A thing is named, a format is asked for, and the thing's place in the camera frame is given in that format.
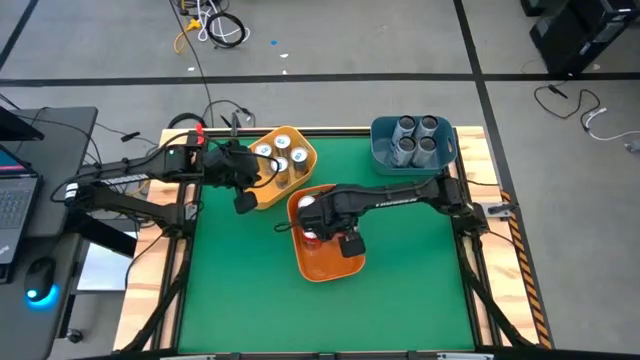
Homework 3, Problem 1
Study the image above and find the long black floor cable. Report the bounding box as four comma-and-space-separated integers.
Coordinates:
167, 0, 215, 129

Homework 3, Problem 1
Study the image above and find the white floor cable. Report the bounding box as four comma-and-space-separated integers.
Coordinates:
196, 0, 242, 44

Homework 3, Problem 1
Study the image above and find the dark grey laptop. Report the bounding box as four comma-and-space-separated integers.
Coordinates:
0, 144, 42, 266

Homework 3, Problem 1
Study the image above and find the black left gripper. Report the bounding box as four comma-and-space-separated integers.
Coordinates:
204, 140, 275, 189

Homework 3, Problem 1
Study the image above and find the orange plastic bin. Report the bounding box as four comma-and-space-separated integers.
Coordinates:
286, 183, 367, 284

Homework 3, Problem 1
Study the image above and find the black cable bundle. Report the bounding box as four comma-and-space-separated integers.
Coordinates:
167, 98, 257, 130

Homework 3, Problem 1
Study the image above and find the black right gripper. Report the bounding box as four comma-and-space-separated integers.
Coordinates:
297, 194, 361, 241

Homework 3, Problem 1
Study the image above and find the black cable with plug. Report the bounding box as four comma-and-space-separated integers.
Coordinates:
532, 82, 602, 121

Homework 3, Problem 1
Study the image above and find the black desk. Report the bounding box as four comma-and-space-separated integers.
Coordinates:
0, 106, 100, 360

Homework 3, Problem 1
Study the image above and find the yellow plastic bin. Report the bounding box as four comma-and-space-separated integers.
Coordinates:
248, 124, 319, 211

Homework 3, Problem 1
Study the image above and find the black computer mouse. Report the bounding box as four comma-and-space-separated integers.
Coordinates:
23, 255, 57, 305

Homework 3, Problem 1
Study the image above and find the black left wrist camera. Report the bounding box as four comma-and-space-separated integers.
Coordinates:
233, 190, 259, 215

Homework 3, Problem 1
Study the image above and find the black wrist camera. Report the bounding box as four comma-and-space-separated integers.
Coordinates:
233, 190, 259, 215
338, 231, 367, 259

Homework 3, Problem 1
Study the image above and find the white cable with plug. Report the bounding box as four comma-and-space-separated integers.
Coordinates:
581, 106, 640, 143

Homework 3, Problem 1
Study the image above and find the black coiled cable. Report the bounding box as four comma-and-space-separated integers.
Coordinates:
205, 10, 250, 50

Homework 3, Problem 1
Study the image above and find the black monitor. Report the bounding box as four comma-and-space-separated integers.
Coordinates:
0, 106, 45, 143

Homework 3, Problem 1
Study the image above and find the black computer case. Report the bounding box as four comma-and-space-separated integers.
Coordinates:
528, 0, 640, 77

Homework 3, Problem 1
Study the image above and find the yellow black hazard tape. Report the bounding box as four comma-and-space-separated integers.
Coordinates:
499, 188, 555, 350

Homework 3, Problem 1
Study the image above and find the yellow floor cable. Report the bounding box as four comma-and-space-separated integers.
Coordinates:
173, 17, 203, 55

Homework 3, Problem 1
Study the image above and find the blue-grey plastic bin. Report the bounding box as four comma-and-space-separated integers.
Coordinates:
370, 114, 459, 177

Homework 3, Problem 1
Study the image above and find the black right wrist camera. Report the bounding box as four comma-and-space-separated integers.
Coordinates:
338, 231, 367, 259

